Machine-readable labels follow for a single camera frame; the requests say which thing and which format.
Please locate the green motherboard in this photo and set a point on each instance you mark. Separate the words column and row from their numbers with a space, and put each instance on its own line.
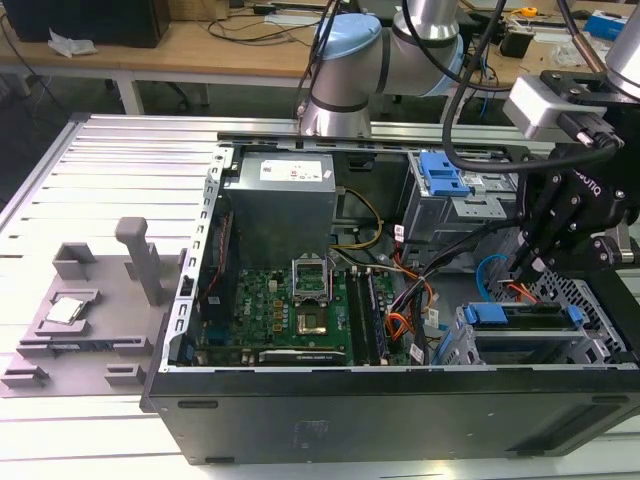
column 255, row 310

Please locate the black RAM stick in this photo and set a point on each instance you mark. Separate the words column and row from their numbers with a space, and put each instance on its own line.
column 376, row 320

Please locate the silver CPU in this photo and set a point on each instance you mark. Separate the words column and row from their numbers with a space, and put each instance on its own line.
column 64, row 310

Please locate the clear plastic bag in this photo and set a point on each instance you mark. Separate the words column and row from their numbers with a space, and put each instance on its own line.
column 565, row 55

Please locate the yellow tape roll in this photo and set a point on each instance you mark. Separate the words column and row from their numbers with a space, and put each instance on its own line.
column 528, row 12

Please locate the wooden desk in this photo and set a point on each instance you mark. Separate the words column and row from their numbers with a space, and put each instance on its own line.
column 225, row 55

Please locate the grey parts rack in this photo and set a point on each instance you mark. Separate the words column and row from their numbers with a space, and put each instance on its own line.
column 120, row 320

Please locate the hard disk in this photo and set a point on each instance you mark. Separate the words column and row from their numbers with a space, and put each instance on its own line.
column 530, row 316

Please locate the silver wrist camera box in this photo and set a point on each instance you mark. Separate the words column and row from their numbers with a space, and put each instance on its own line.
column 535, row 107

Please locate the black open PC case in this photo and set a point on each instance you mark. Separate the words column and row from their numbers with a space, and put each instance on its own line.
column 350, row 425

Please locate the grey power supply unit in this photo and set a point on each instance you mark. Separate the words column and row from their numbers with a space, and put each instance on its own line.
column 280, row 215

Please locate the metal optical drive cage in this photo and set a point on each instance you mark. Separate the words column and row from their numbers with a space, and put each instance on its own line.
column 480, row 207

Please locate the black graphics card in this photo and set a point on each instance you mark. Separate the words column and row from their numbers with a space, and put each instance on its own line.
column 300, row 357

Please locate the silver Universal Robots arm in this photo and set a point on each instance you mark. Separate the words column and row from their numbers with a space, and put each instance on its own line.
column 350, row 65

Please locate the blue plastic drive latch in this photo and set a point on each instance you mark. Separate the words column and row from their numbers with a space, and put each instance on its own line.
column 442, row 175

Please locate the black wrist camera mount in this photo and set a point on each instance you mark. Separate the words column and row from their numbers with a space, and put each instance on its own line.
column 565, row 82

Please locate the blue cardboard box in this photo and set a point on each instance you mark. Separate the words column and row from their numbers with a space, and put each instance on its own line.
column 600, row 25

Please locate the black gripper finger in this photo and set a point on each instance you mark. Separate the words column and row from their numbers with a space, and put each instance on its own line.
column 547, row 255
column 525, row 235

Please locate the metal disk bay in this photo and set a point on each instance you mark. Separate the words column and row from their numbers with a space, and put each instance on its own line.
column 525, row 345

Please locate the large black box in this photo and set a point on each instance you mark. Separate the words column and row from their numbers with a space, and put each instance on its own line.
column 85, row 22

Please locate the CPU socket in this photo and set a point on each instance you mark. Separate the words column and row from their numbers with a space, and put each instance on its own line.
column 312, row 324

